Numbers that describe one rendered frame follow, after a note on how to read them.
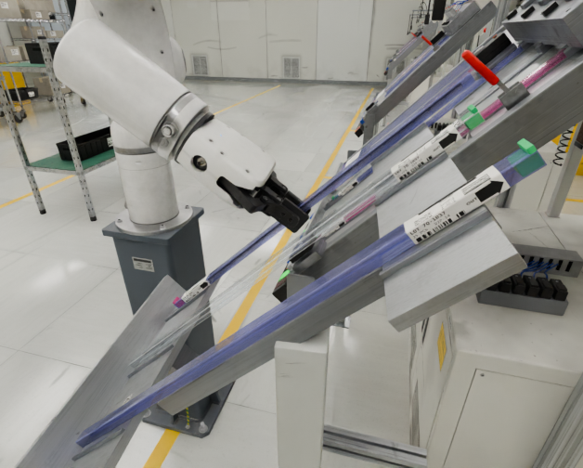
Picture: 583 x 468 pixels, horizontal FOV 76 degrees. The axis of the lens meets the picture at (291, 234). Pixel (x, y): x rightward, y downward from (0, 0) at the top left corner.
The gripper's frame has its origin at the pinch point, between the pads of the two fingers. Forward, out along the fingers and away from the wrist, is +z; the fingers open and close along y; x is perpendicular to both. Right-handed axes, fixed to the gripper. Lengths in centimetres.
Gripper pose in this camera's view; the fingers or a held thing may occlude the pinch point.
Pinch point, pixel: (291, 212)
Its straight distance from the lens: 48.9
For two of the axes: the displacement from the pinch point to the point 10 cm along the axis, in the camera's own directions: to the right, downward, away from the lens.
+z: 7.9, 5.9, 1.8
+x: -6.0, 6.5, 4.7
